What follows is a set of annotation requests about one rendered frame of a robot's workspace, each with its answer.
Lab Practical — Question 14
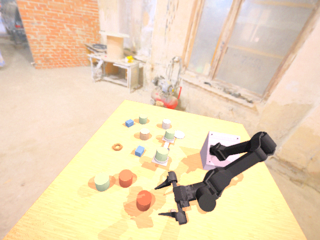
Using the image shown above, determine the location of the white round dish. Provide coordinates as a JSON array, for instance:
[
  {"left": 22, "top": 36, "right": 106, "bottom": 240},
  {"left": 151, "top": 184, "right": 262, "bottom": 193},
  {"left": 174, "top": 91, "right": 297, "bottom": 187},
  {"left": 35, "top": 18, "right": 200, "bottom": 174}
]
[{"left": 174, "top": 130, "right": 185, "bottom": 139}]

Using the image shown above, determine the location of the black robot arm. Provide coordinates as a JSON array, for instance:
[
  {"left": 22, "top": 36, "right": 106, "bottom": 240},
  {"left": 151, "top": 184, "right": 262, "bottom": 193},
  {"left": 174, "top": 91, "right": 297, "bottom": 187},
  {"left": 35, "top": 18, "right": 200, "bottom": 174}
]
[{"left": 172, "top": 131, "right": 277, "bottom": 212}]

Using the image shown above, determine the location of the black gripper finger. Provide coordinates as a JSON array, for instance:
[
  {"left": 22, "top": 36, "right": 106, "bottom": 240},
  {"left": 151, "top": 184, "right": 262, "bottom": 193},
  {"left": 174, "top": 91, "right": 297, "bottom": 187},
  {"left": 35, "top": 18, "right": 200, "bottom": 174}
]
[
  {"left": 158, "top": 211, "right": 178, "bottom": 222},
  {"left": 154, "top": 176, "right": 172, "bottom": 190}
]

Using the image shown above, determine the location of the orange cylinder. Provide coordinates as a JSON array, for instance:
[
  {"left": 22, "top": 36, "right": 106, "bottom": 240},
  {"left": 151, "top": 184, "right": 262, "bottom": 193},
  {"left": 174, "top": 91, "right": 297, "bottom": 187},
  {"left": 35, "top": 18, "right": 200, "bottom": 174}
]
[
  {"left": 136, "top": 190, "right": 152, "bottom": 212},
  {"left": 119, "top": 169, "right": 133, "bottom": 188}
]

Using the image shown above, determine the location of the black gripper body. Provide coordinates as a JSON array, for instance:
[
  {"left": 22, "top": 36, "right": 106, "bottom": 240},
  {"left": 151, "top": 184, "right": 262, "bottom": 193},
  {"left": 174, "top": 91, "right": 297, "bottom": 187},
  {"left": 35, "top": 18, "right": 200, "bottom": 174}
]
[{"left": 168, "top": 171, "right": 197, "bottom": 226}]

